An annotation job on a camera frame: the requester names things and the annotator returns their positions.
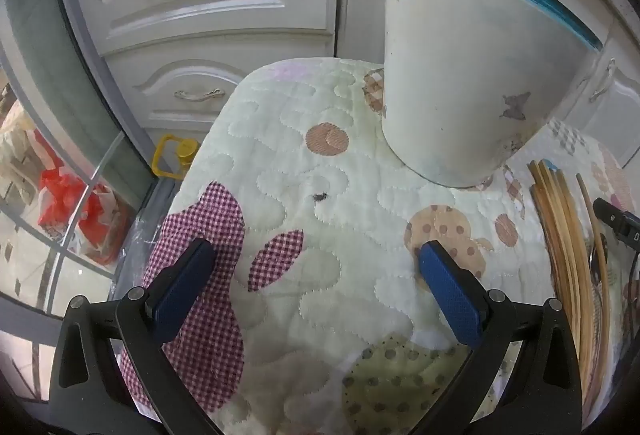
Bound metal door handle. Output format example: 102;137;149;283
589;58;617;103

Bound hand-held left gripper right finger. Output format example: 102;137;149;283
419;240;583;435

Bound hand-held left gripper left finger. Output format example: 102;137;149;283
50;237;221;435

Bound quilted patchwork mat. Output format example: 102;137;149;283
117;56;640;435

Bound bamboo chopstick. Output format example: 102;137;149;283
575;174;612;351

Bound yellow capped plastic bottle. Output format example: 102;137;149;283
151;134;200;179

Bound metal drawer handle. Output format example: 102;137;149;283
173;88;227;103

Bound white cup with teal rim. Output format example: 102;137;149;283
382;0;603;188

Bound glass sliding door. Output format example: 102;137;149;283
0;0;161;321

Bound red plastic bag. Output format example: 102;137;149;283
37;168;126;266

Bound bundle of bamboo chopsticks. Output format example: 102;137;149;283
527;159;613;416

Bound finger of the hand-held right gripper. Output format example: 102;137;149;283
593;198;640;256

